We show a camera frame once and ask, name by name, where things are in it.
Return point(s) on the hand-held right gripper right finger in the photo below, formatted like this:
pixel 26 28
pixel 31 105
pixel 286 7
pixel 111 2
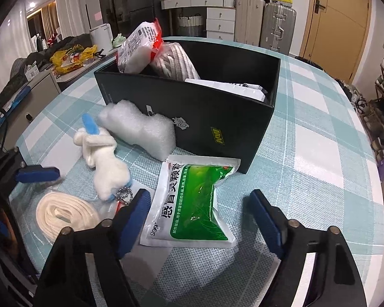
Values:
pixel 268 224

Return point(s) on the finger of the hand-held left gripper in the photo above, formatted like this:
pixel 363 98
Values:
pixel 38 174
pixel 8 160

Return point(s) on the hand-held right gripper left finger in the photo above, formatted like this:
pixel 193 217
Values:
pixel 134 224

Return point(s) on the cream ribbon roll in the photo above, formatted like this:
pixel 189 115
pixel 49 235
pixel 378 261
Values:
pixel 60 208

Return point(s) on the white plush toy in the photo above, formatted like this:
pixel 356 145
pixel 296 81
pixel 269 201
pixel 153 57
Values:
pixel 107 169

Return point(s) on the green medicine packet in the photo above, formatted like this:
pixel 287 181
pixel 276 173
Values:
pixel 195 204

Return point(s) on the white foam piece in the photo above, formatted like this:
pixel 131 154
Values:
pixel 140 124

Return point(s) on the black cardboard box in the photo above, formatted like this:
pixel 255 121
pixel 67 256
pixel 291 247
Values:
pixel 211 118

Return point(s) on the red white tissue pack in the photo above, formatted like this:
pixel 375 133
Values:
pixel 137 48

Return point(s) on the blue white packet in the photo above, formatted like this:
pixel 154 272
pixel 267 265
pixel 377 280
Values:
pixel 12 107

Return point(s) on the beige low cabinet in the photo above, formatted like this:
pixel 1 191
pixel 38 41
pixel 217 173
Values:
pixel 38 102

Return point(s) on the small white carton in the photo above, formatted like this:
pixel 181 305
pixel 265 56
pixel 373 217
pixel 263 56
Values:
pixel 32 73

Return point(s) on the yellow plastic bag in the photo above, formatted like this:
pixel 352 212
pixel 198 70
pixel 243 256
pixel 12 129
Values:
pixel 64 59

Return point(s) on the black clothing pile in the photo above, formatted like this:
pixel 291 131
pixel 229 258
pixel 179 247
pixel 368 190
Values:
pixel 67 41

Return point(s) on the white bin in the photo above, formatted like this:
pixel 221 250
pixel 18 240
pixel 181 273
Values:
pixel 100 36

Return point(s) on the pile of sandals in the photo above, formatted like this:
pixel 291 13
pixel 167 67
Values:
pixel 355 96

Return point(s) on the pale green plastic bag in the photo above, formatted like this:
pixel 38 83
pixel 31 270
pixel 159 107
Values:
pixel 118 41

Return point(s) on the pink sticky note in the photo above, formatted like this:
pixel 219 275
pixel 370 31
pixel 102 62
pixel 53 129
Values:
pixel 96 16

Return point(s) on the white curtains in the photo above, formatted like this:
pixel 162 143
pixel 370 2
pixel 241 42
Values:
pixel 70 3

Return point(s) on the wooden shoe rack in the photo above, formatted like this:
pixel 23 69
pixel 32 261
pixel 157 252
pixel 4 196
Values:
pixel 382 90

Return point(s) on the silver suitcase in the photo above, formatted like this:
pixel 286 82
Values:
pixel 276 28

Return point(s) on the dark grey refrigerator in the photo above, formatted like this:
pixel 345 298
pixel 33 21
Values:
pixel 144 0

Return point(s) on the beige suitcase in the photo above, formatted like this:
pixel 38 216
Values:
pixel 249 19

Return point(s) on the woven laundry basket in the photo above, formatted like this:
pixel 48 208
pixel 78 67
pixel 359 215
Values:
pixel 188 25

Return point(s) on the white desk with drawers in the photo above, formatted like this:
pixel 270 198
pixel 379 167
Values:
pixel 220 19

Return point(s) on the wooden door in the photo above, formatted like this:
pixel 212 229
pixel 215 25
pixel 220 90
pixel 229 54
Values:
pixel 339 22

